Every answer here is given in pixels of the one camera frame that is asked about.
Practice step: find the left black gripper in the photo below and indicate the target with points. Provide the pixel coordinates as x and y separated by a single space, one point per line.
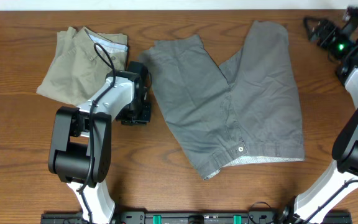
143 121

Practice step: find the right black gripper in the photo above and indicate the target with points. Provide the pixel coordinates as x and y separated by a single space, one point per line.
325 27

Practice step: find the grey shorts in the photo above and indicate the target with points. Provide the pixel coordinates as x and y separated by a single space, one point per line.
243 111

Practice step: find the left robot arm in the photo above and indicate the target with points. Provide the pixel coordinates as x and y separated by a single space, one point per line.
80 152

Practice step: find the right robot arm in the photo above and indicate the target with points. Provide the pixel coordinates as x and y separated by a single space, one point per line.
341 177

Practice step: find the folded khaki shorts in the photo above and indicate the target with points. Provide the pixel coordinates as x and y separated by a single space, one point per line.
79 67

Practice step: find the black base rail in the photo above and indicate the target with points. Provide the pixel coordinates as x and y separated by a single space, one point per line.
185 218

